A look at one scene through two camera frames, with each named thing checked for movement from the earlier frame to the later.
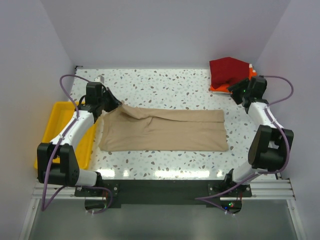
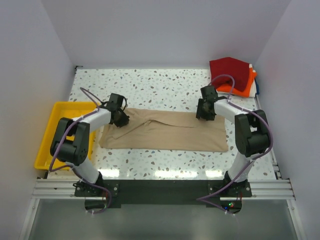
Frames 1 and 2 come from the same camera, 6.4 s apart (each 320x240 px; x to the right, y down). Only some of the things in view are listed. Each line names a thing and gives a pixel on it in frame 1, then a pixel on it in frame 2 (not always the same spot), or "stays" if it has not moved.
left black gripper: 115,103 to 124,120
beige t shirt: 127,128 stays
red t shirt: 228,71 stays
